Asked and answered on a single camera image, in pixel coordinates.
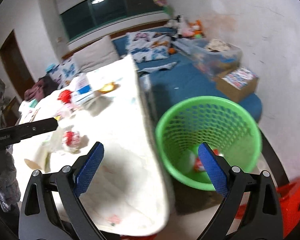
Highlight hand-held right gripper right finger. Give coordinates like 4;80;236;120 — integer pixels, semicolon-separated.
195;142;283;240

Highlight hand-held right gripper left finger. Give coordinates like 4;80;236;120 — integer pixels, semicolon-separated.
18;141;108;240

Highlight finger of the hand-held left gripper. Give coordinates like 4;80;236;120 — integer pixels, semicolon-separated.
14;117;58;143

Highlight white plastic bag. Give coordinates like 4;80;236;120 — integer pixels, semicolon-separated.
39;126;65;173

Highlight red and white snack wrapper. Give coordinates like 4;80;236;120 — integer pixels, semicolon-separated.
61;130;89;154
192;149;225;173
57;90;74;104

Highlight green plastic mesh basket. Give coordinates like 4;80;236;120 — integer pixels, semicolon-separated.
155;96;263;192

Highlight blue and white milk carton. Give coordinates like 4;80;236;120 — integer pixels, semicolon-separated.
72;72;95;104

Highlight clear plastic wrapper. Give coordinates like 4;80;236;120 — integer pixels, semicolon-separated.
19;101;40;124

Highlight white plastic cup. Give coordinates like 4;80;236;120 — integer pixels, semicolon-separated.
182;149;199;173

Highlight pink clothes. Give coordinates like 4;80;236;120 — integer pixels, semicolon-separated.
24;76;59;102

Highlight white quilt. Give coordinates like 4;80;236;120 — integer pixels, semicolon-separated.
11;54;172;237

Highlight small butterfly print pillow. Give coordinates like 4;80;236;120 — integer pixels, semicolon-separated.
49;56;80;85

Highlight brown wooden door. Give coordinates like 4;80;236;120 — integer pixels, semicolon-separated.
0;29;37;95

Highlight cardboard box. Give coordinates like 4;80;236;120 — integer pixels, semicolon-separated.
214;66;259;103

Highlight orange peel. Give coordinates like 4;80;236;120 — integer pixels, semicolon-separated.
98;81;120;94

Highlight grey star-patterned mattress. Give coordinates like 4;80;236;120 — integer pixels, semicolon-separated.
137;75;175;205

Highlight red plastic stool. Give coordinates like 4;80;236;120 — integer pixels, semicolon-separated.
236;175;300;240

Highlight blue bed mattress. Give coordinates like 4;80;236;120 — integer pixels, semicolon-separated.
111;27;263;123

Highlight stack of colourful books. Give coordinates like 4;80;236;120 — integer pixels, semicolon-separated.
222;67;258;89

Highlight beige pillow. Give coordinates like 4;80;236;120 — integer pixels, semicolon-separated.
72;36;119;72

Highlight clear plastic storage box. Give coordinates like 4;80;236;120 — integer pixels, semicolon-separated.
172;39;243;79

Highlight blue and white patterned cloth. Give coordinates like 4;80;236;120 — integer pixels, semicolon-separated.
140;61;178;72

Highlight patterned cloth in box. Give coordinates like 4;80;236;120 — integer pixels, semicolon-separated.
206;39;232;53

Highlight window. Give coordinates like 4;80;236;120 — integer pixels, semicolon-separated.
52;0;165;47

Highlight large butterfly print pillow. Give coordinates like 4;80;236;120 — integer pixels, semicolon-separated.
126;31;172;64

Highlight orange plush fox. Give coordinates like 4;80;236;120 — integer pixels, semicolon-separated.
187;20;205;39

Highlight black and white plush cow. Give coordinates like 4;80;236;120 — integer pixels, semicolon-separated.
165;15;188;37

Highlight colourful wall decoration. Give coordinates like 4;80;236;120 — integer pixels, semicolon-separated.
152;0;174;15

